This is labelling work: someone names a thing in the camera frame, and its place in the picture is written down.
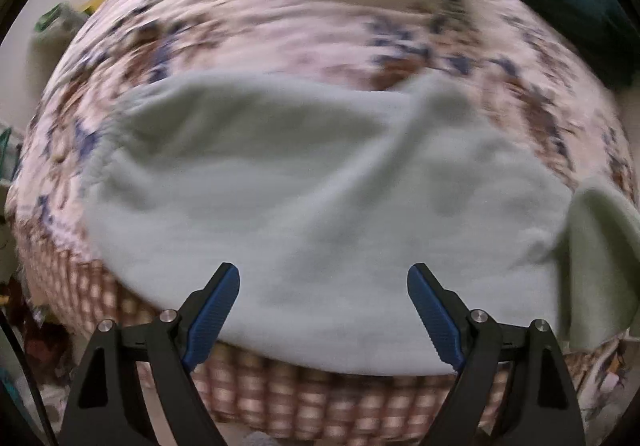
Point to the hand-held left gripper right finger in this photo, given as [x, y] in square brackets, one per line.
[432, 318]

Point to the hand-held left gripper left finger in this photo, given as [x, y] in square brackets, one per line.
[212, 321]

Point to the light blue fleece pants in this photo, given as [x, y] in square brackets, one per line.
[300, 206]

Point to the floral bed blanket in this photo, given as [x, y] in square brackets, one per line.
[280, 25]

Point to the clear green-lidded plastic container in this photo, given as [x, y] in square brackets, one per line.
[57, 25]

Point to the yellow box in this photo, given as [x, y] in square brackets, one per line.
[95, 1]

